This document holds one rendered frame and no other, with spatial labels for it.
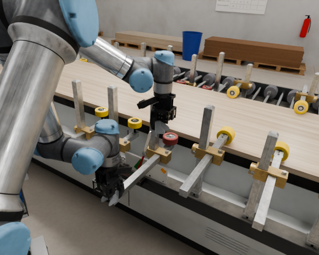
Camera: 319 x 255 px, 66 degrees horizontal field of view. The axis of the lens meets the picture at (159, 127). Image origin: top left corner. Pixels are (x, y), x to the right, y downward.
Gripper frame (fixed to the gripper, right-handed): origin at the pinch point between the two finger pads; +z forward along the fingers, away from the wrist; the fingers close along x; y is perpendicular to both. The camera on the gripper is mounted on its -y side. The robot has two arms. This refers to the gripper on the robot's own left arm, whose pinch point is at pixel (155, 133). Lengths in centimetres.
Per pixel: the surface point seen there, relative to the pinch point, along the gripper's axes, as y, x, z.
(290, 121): 50, 78, 11
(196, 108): -5, 60, 11
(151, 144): -5.6, 6.0, 10.6
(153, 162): 0.1, -1.4, 14.6
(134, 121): -25.8, 20.3, 10.2
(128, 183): -0.4, -19.2, 14.5
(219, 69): -10, 115, -3
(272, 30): -54, 720, 19
